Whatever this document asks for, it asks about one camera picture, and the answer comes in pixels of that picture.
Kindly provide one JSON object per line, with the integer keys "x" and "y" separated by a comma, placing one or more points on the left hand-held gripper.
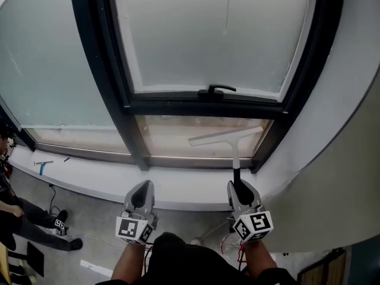
{"x": 129, "y": 229}

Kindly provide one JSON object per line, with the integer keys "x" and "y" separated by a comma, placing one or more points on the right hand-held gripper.
{"x": 258, "y": 223}

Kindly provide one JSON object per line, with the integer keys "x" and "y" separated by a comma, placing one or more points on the frosted window glass pane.
{"x": 184, "y": 40}

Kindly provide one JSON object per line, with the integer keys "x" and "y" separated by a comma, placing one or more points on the person's right forearm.
{"x": 259, "y": 260}

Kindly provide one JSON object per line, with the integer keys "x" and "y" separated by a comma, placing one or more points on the person's left forearm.
{"x": 127, "y": 263}

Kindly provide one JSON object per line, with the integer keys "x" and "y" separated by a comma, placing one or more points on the small blue squeegee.
{"x": 42, "y": 168}

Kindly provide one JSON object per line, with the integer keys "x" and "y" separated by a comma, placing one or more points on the white window sill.
{"x": 118, "y": 177}

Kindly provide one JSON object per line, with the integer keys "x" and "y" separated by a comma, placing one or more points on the clear window pane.
{"x": 83, "y": 139}
{"x": 166, "y": 138}

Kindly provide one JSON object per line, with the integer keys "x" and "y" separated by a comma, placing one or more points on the person's black shirt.
{"x": 184, "y": 263}

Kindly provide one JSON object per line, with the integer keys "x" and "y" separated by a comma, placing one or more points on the wooden cabinet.
{"x": 314, "y": 273}

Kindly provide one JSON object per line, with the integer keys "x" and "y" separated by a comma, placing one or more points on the black flat board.
{"x": 35, "y": 258}

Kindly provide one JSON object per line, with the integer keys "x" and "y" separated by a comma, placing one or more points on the wide frosted window pane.
{"x": 44, "y": 55}

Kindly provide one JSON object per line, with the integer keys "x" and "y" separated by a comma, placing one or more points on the black window frame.
{"x": 104, "y": 70}

